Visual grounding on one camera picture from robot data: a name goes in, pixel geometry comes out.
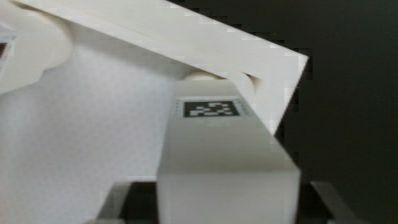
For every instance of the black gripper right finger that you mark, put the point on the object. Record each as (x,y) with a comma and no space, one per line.
(322,206)

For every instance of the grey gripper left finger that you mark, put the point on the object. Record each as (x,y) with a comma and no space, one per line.
(130,204)

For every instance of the white desk top tray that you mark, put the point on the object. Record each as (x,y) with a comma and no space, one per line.
(94,56)

